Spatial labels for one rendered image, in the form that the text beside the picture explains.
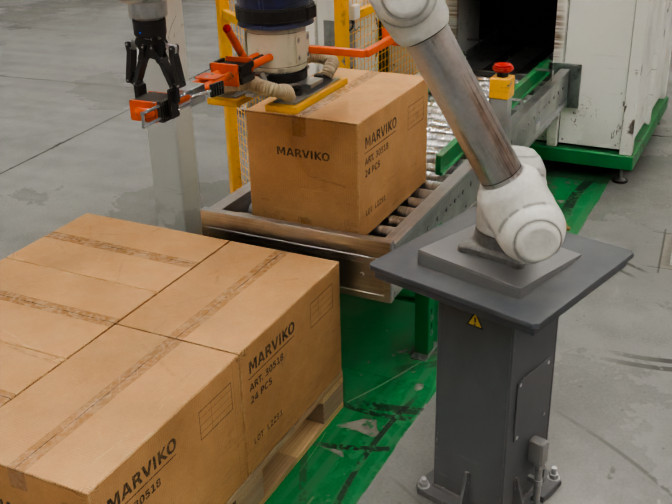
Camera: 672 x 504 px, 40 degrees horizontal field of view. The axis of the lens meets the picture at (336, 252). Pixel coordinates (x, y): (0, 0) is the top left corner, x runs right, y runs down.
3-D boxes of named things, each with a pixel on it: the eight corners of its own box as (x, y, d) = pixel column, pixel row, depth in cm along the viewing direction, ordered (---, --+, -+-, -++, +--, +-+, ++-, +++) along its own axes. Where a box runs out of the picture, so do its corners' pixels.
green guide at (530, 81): (543, 74, 480) (545, 57, 476) (563, 76, 476) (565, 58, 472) (434, 175, 351) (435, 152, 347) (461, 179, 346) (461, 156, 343)
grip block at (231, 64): (225, 76, 254) (224, 55, 251) (256, 79, 250) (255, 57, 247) (209, 84, 247) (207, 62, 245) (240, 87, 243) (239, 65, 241)
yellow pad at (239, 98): (265, 75, 293) (264, 59, 291) (293, 78, 289) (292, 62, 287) (206, 104, 265) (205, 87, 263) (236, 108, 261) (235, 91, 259)
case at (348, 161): (330, 167, 363) (328, 66, 346) (426, 181, 347) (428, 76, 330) (252, 223, 315) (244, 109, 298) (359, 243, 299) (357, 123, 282)
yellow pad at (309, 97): (318, 80, 285) (318, 64, 283) (348, 83, 281) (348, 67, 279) (264, 111, 258) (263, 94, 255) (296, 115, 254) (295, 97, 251)
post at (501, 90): (482, 330, 355) (495, 72, 312) (499, 333, 352) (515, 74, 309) (476, 338, 350) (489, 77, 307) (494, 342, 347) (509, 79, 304)
